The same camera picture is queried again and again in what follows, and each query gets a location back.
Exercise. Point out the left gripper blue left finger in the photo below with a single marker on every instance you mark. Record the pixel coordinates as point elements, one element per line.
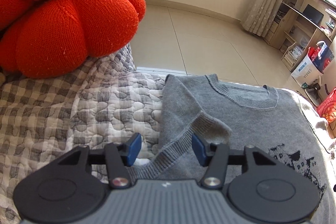
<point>120,156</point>

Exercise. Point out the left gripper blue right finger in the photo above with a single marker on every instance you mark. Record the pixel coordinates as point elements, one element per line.
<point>215,158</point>

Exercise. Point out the grey knit cat sweater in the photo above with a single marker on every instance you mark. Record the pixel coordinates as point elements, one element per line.
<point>277,121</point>

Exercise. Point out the grey white quilted blanket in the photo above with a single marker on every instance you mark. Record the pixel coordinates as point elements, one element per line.
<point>104,101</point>

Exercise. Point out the red plastic basket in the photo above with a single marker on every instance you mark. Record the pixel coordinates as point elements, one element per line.
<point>327,109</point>

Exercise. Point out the white paper shopping bag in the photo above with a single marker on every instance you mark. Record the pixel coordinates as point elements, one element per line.
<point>306,73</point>

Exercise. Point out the red knitted knot cushion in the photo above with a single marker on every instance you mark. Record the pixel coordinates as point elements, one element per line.
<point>49,38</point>

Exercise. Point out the wooden desk shelf unit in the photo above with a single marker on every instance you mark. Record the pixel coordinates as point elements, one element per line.
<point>292,33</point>

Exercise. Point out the black monitor on desk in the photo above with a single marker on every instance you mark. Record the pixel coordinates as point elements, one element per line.
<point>313,14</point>

